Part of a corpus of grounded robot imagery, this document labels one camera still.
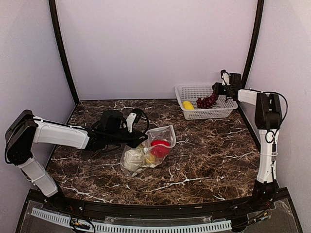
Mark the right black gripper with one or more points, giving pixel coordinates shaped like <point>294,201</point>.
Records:
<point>217,88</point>

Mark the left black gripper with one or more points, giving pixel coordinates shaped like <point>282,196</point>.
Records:
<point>135,141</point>

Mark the purple fake grapes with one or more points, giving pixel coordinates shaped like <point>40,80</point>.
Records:
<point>207,102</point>

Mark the polka dot zip bag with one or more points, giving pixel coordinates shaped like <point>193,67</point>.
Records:
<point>165,133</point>

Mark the red fake pepper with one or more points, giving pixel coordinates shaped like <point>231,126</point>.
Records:
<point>160,148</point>

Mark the yellow fake lemon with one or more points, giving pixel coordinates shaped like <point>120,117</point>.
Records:
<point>187,105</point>

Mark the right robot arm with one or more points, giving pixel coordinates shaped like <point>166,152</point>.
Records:
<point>268,119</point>

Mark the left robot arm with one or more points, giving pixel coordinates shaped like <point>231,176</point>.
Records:
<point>112,129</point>

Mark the white fake cauliflower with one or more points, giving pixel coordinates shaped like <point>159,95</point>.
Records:
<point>134,160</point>

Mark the yellow fake banana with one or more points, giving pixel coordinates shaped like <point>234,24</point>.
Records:
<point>150,159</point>

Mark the white plastic basket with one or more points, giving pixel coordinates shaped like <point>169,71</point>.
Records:
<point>191,93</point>

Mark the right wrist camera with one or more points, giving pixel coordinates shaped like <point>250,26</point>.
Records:
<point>225,76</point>

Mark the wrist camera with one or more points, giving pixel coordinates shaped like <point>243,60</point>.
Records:
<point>225,76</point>
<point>133,118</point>

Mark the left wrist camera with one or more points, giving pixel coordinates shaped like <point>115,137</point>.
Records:
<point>133,118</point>

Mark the right black frame post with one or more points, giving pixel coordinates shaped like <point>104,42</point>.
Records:
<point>253,42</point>

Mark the black frame post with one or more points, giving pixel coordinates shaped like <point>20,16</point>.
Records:
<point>253,42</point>
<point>61,50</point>

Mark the white cable duct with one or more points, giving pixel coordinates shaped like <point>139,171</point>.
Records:
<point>135,225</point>

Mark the left black frame post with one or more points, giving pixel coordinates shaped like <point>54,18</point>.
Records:
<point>61,50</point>

